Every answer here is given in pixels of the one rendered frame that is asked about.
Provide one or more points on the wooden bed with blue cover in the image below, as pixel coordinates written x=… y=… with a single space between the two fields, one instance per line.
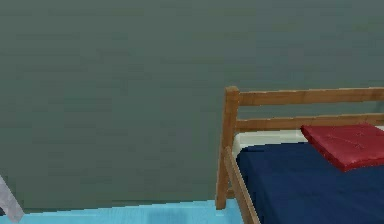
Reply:
x=293 y=186

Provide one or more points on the red pillow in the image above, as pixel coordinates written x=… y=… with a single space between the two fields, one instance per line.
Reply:
x=350 y=145

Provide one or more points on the grey slanted panel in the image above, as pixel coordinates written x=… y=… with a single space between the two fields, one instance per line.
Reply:
x=8 y=203

